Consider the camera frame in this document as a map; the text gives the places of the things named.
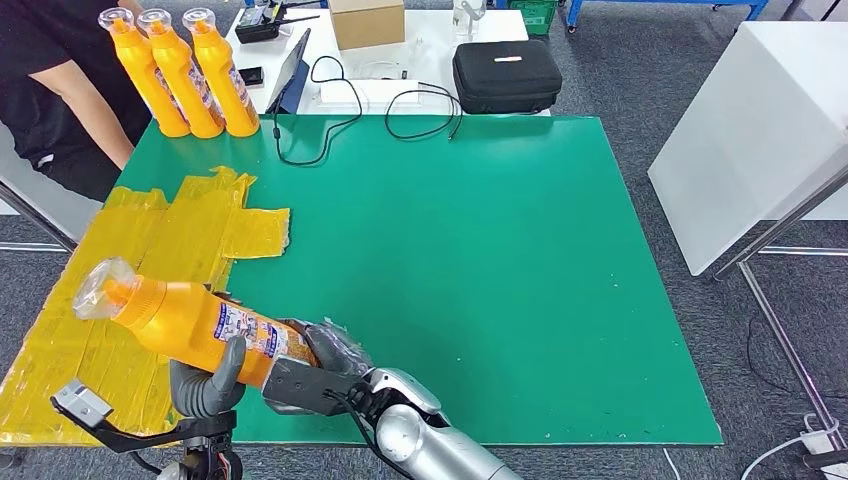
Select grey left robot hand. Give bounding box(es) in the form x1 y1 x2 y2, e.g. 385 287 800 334
168 334 248 421

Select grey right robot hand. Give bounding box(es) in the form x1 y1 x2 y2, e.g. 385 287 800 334
284 317 376 399

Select orange detergent bottle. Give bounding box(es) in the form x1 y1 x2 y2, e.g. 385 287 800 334
97 6 192 140
181 7 262 139
135 7 227 140
71 256 321 390

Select yellow taped plastic sheet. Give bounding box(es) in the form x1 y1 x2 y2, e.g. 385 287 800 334
0 165 291 449

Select green table mat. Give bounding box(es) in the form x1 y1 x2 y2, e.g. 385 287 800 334
113 113 725 448

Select white bench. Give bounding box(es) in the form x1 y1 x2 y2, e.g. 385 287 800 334
0 122 107 255

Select dark blue tablet case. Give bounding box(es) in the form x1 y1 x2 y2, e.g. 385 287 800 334
266 28 312 116

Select black carrying case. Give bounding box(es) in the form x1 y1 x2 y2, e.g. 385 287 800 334
452 39 564 117

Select white table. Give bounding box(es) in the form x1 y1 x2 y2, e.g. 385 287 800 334
225 8 551 118

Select cardboard box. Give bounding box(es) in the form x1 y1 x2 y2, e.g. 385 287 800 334
328 0 406 52

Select black radio controller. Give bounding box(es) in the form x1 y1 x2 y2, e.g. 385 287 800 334
235 1 321 46

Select person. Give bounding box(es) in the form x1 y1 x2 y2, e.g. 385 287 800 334
0 0 155 204

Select green plastic crate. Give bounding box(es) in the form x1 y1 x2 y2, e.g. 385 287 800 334
507 0 559 37

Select white cabinet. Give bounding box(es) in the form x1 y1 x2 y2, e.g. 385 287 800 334
647 21 848 278

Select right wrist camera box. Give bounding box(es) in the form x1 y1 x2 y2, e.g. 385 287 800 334
261 355 372 417

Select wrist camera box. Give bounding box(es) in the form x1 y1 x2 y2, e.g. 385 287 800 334
261 355 372 417
50 378 115 431

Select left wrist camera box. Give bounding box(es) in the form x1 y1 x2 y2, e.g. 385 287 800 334
50 378 115 431

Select black tablet cable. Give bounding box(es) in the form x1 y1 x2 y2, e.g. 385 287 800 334
272 55 364 168

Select black looped cable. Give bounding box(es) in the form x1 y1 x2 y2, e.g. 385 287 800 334
383 80 464 142

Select white power cable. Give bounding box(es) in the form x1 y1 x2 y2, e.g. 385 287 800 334
740 435 806 480

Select blue metal frame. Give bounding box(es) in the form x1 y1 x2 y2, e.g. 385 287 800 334
563 0 771 34

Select silver metal stand frame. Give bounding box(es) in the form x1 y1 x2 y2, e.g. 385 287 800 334
712 162 848 452

